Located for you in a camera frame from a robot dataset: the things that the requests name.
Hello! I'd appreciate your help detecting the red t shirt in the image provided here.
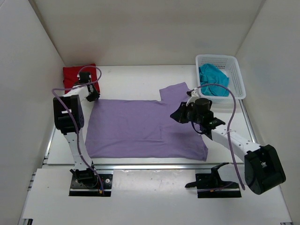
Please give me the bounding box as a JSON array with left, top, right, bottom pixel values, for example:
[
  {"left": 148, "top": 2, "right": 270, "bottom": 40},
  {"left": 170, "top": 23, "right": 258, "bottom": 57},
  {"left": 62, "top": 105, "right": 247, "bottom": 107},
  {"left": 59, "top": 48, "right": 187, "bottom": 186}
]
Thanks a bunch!
[{"left": 63, "top": 64, "right": 97, "bottom": 89}]

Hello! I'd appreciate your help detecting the lilac t shirt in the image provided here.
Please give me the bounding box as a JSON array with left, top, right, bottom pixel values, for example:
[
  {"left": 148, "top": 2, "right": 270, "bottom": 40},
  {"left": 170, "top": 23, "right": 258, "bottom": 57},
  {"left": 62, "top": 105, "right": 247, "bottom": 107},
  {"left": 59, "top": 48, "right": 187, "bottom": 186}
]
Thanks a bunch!
[{"left": 85, "top": 82, "right": 208, "bottom": 161}]

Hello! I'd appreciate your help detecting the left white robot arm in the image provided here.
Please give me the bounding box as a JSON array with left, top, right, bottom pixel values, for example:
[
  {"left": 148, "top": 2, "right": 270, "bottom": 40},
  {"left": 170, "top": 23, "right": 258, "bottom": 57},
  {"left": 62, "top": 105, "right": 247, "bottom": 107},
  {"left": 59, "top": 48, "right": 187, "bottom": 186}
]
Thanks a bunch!
[{"left": 53, "top": 72, "right": 100, "bottom": 188}]

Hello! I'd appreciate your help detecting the purple cable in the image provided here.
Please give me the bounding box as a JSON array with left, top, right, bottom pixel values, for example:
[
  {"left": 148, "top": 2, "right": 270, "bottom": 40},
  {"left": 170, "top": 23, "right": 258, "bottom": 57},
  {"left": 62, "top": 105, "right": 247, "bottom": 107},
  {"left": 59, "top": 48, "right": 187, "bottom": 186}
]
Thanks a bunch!
[
  {"left": 194, "top": 84, "right": 246, "bottom": 191},
  {"left": 51, "top": 65, "right": 105, "bottom": 193}
]

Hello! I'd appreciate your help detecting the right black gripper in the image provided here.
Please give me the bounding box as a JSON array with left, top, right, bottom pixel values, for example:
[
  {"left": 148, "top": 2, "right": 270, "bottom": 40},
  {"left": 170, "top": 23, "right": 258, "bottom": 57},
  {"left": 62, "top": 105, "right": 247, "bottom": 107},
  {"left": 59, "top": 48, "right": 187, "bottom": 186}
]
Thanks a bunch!
[{"left": 171, "top": 102, "right": 203, "bottom": 124}]

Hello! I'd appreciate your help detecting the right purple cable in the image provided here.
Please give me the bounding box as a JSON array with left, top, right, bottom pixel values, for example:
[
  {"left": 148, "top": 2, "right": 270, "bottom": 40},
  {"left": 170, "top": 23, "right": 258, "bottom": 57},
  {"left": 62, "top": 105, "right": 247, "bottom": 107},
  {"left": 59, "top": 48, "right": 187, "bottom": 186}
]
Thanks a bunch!
[{"left": 194, "top": 84, "right": 246, "bottom": 191}]

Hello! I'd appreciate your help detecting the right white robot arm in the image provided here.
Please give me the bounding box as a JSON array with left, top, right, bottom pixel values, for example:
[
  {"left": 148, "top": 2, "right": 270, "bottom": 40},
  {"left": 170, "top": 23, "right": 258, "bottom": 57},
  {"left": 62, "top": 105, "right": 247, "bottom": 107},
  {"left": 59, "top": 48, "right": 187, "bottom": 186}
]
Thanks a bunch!
[{"left": 170, "top": 98, "right": 286, "bottom": 195}]

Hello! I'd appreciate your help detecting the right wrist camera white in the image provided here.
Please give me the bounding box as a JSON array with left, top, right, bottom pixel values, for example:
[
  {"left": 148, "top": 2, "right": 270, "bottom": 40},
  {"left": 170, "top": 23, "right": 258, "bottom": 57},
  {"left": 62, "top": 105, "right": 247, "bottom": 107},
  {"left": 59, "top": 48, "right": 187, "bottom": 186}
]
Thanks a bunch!
[{"left": 186, "top": 88, "right": 200, "bottom": 106}]

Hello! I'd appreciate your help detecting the teal cloth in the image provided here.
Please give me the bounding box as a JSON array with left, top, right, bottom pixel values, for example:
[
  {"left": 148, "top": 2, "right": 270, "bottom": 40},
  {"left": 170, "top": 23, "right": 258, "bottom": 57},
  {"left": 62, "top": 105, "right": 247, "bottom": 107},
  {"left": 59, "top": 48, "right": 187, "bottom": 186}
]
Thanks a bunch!
[{"left": 199, "top": 64, "right": 229, "bottom": 97}]

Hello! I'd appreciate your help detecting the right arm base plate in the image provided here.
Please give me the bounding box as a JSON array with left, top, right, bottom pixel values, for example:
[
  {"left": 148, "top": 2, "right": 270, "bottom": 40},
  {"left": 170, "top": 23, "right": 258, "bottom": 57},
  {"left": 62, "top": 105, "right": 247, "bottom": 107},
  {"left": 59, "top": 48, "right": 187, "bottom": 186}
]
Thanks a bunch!
[{"left": 185, "top": 173, "right": 241, "bottom": 198}]

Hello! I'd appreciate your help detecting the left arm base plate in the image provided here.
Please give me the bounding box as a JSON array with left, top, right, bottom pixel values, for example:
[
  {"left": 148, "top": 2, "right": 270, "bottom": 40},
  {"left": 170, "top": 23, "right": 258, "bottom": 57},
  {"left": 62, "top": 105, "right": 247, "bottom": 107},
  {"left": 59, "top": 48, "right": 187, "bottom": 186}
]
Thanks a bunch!
[{"left": 69, "top": 170, "right": 113, "bottom": 197}]

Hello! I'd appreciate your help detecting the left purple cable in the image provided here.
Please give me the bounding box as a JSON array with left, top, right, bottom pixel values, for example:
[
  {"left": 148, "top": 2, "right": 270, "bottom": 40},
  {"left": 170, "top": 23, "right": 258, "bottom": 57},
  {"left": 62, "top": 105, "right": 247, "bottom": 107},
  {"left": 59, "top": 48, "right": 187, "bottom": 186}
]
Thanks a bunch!
[{"left": 51, "top": 65, "right": 105, "bottom": 193}]

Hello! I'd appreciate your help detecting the white plastic basket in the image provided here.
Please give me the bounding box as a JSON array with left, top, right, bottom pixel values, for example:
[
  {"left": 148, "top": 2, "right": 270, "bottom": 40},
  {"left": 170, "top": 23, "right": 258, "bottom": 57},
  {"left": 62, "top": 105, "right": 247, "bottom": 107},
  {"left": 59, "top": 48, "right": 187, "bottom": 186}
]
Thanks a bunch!
[{"left": 195, "top": 54, "right": 246, "bottom": 101}]

